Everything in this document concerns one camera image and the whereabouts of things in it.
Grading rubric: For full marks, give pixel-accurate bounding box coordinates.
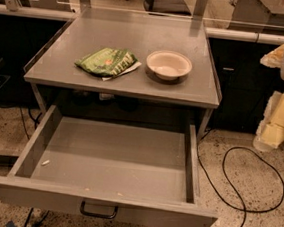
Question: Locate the grey open drawer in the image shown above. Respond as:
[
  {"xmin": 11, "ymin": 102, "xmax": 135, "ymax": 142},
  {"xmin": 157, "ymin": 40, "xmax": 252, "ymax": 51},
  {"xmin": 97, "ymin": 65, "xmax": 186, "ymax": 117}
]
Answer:
[{"xmin": 0, "ymin": 106, "xmax": 217, "ymax": 227}]

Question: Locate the grey cabinet table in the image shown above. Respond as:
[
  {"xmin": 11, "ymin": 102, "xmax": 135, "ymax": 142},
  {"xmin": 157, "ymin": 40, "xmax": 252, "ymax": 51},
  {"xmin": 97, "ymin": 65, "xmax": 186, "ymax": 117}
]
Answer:
[{"xmin": 24, "ymin": 8, "xmax": 220, "ymax": 134}]

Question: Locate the black drawer handle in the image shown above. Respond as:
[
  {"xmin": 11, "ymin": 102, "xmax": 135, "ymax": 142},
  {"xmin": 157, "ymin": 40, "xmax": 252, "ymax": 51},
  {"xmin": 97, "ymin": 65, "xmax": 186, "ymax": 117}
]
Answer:
[{"xmin": 79, "ymin": 201, "xmax": 119, "ymax": 220}]

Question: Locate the green jalapeno chip bag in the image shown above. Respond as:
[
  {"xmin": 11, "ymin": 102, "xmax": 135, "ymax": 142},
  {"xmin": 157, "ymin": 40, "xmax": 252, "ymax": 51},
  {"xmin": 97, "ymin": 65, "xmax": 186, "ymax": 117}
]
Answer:
[{"xmin": 74, "ymin": 48, "xmax": 141, "ymax": 80}]

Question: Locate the black floor cable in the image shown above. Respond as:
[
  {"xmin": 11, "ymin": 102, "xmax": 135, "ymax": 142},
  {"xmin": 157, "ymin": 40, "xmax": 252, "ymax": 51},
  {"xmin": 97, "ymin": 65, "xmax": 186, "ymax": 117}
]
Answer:
[{"xmin": 187, "ymin": 125, "xmax": 284, "ymax": 227}]

